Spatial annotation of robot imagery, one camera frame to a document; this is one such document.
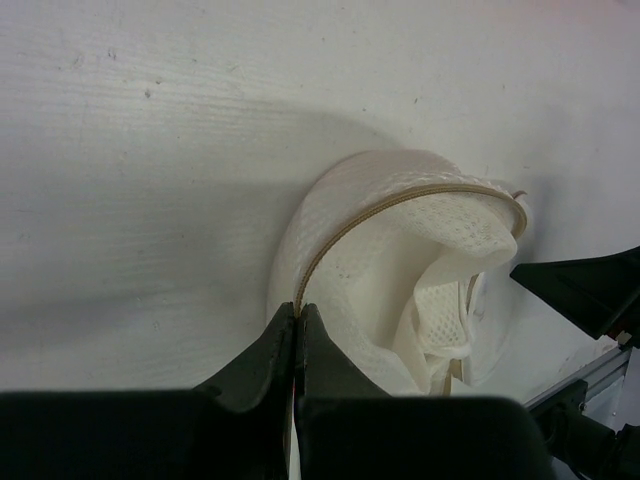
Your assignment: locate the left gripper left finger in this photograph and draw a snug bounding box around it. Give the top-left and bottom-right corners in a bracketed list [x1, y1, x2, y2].
[1, 303, 295, 479]

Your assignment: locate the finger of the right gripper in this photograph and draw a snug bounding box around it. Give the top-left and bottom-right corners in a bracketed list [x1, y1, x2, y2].
[510, 247, 639, 345]

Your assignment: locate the white mesh laundry bag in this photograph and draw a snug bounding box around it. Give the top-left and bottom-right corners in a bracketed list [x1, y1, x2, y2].
[266, 150, 529, 396]

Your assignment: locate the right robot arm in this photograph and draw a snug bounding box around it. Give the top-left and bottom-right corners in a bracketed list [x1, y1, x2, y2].
[510, 247, 639, 479]

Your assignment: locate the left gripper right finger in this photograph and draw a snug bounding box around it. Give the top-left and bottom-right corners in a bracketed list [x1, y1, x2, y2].
[294, 304, 554, 479]

